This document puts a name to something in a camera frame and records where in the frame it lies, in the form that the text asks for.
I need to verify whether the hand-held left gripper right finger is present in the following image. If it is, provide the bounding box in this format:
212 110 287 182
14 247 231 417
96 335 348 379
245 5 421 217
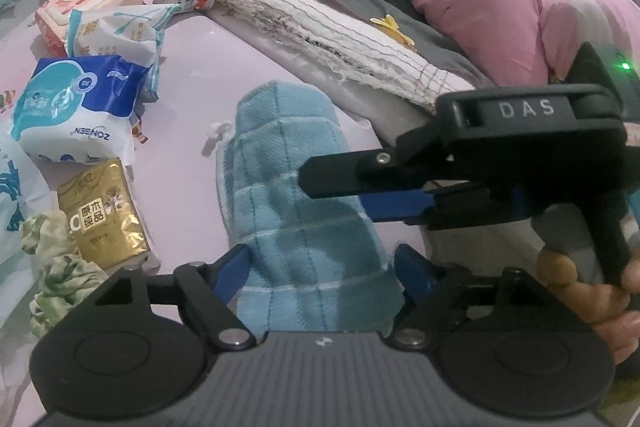
391 244 546 351

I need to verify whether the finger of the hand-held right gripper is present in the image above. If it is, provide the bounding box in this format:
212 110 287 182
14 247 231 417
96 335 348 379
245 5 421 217
298 147 426 199
357 184 532 231

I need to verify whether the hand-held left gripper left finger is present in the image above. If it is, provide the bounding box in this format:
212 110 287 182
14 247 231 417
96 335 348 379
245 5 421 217
92 246 252 352

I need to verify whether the blue checked towel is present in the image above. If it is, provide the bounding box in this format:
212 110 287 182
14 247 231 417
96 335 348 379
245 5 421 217
215 79 406 338

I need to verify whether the blue white tissue pack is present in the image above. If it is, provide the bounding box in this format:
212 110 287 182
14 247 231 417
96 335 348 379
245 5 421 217
11 55 161 165

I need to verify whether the person's right hand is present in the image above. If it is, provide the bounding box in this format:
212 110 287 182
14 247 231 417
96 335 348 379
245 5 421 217
537 248 640 366

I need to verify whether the pink white pillow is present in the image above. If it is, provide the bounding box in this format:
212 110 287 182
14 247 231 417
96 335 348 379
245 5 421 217
542 0 640 82

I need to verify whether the gold tissue pack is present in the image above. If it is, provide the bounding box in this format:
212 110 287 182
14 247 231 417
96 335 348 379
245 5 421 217
56 158 153 270

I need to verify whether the green floral cloth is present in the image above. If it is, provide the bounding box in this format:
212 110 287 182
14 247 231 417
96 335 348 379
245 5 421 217
20 209 108 338

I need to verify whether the pink bed sheet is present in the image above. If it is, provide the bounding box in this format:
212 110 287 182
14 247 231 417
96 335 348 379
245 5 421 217
0 14 436 427

